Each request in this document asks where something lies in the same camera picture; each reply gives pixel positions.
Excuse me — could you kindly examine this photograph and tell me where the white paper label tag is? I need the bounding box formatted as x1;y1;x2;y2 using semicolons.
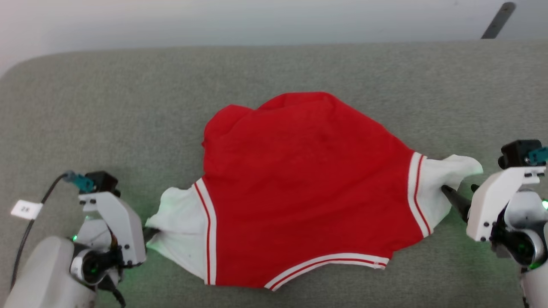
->
10;199;44;221

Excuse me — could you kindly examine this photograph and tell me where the thin black cable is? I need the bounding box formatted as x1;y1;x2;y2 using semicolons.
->
98;275;127;308

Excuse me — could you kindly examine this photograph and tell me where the red white basketball jersey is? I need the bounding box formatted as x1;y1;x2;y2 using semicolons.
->
145;91;484;292

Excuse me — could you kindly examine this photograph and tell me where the dark grey metal bar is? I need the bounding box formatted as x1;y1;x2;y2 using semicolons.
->
480;2;517;40

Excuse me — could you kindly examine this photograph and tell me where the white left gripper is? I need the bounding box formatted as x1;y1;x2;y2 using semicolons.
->
70;190;161;286

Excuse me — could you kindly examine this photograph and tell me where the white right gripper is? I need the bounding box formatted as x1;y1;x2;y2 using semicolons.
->
441;166;548;271

